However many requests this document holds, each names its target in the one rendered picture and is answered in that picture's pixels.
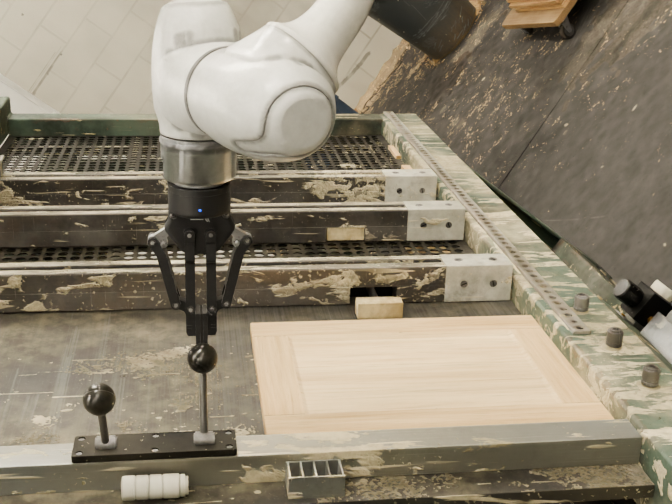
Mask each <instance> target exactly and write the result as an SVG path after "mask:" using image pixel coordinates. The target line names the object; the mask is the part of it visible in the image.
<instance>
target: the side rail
mask: <svg viewBox="0 0 672 504"><path fill-rule="evenodd" d="M8 121H9V127H10V133H9V136H160V128H159V122H158V118H157V115H156V114H46V113H13V114H12V115H11V117H10V118H9V119H8ZM382 122H383V119H382V118H381V117H380V115H379V114H336V119H335V124H334V128H333V130H332V133H331V135H381V127H382Z"/></svg>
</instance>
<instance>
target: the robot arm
mask: <svg viewBox="0 0 672 504"><path fill-rule="evenodd" d="M373 2H374V0H317V1H316V2H315V3H314V4H313V5H312V7H311V8H310V9H309V10H307V11H306V12H305V13H304V14H303V15H301V16H300V17H299V18H297V19H295V20H293V21H291V22H286V23H278V22H268V23H267V24H266V25H265V26H263V27H262V28H260V29H259V30H257V31H255V32H254V33H252V34H250V35H249V36H247V37H245V38H243V39H242V36H241V31H240V28H239V25H238V23H237V20H236V18H235V15H234V13H233V11H232V9H231V7H230V5H229V4H228V3H227V2H225V1H221V0H174V1H171V2H169V3H167V4H165V5H164V6H163V7H162V8H161V10H160V13H159V16H158V19H157V23H156V27H155V31H154V38H153V44H152V60H151V78H152V95H153V103H154V109H155V112H156V115H157V118H158V122H159V128H160V137H159V141H160V147H161V158H162V159H163V161H162V163H163V174H164V175H163V177H164V179H165V180H167V181H168V182H167V183H168V217H167V219H166V220H165V226H164V227H163V228H162V229H160V230H159V231H157V232H150V233H149V234H148V241H147V244H148V246H149V247H150V248H151V250H152V251H153V252H154V254H155V255H156V257H157V260H158V263H159V267H160V270H161V274H162V277H163V280H164V284H165V287H166V291H167V294H168V297H169V301H170V304H171V307H172V309H174V310H178V309H179V310H182V311H184V312H185V314H186V333H187V335H188V336H196V344H199V343H207V344H208V335H216V332H217V312H218V310H220V309H222V308H229V307H230V306H231V303H232V299H233V295H234V291H235V287H236V283H237V280H238V276H239V272H240V268H241V264H242V260H243V256H244V254H245V252H246V251H247V249H248V248H249V247H250V245H251V244H252V236H251V232H250V231H248V230H245V231H243V230H241V229H240V228H238V227H236V226H235V222H234V219H233V218H232V216H231V180H232V179H233V178H234V177H235V176H236V153H239V154H242V155H244V156H248V157H251V158H254V159H258V160H262V161H268V162H292V161H296V160H300V159H303V158H305V157H307V156H309V155H311V154H313V153H314V152H316V151H317V150H319V149H320V148H321V147H322V146H323V145H324V144H325V142H326V141H327V140H328V138H329V137H330V135H331V133H332V130H333V128H334V124H335V119H336V103H335V96H334V95H335V93H336V92H337V91H338V89H339V84H338V79H337V70H338V66H339V63H340V61H341V59H342V57H343V55H344V54H345V52H346V51H347V49H348V48H349V46H350V45H351V43H352V42H353V40H354V39H355V37H356V36H357V34H358V32H359V31H360V29H361V27H362V26H363V24H364V22H365V20H366V18H367V16H368V14H369V12H370V10H371V7H372V5H373ZM230 235H232V236H233V238H232V244H233V245H234V247H233V250H232V254H231V258H230V262H229V266H228V270H227V274H226V278H225V282H224V286H223V290H222V294H221V295H220V296H218V297H217V292H216V252H218V251H219V250H220V249H221V247H222V246H223V245H224V243H225V242H226V241H227V239H228V238H229V237H230ZM168 236H170V238H171V239H172V240H173V241H174V243H175V244H176V245H177V246H178V248H179V249H180V250H181V251H182V252H184V253H185V294H186V298H184V297H181V296H180V293H179V289H178V286H177V282H176V279H175V275H174V272H173V268H172V265H171V261H170V258H169V255H168V251H167V248H166V247H167V246H168V239H167V237H168ZM200 253H201V254H205V255H206V294H207V304H202V305H200V304H197V305H195V255H196V254H200Z"/></svg>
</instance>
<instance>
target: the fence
mask: <svg viewBox="0 0 672 504"><path fill-rule="evenodd" d="M236 444H237V455H235V456H218V457H197V458H175V459H154V460H133V461H111V462H90V463H72V459H71V455H72V450H73V445H74V443H67V444H44V445H21V446H0V496H2V495H22V494H41V493H61V492H81V491H101V490H120V489H121V480H122V477H123V476H130V475H135V476H137V475H148V476H150V474H161V475H163V474H171V473H179V475H180V474H185V476H188V486H200V485H219V484H239V483H259V482H279V481H285V471H286V462H288V461H309V460H329V459H341V465H342V468H343V472H344V475H345V478H358V477H377V476H397V475H417V474H437V473H457V472H476V471H496V470H516V469H536V468H555V467H575V466H595V465H615V464H635V463H639V458H640V451H641V445H642V436H641V435H640V434H639V432H638V431H637V430H636V429H635V428H634V426H633V425H632V424H631V423H630V421H629V420H628V419H613V420H590V421H567V422H544V423H522V424H499V425H476V426H453V427H431V428H408V429H385V430H362V431H340V432H317V433H294V434H271V435H249V436H236Z"/></svg>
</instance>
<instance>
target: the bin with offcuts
mask: <svg viewBox="0 0 672 504"><path fill-rule="evenodd" d="M368 16H369V17H371V18H372V19H374V20H375V21H377V22H378V23H380V24H381V25H383V26H384V27H386V28H387V29H389V30H390V31H392V32H393V33H395V34H397V35H398V36H400V37H401V38H403V39H404V40H406V41H407V42H409V43H410V44H412V45H413V46H415V47H416V48H418V49H419V50H421V51H422V52H424V53H425V54H427V55H428V56H430V57H431V58H433V59H442V58H444V57H446V56H447V55H448V54H450V53H451V52H452V51H453V50H454V49H455V48H456V47H457V46H458V45H459V44H460V42H461V41H462V40H463V39H464V37H465V36H466V35H467V33H468V32H469V30H470V29H471V27H472V25H473V23H474V21H475V18H476V8H475V6H474V5H473V4H472V3H471V2H470V1H469V0H374V2H373V5H372V7H371V10H370V12H369V14H368Z"/></svg>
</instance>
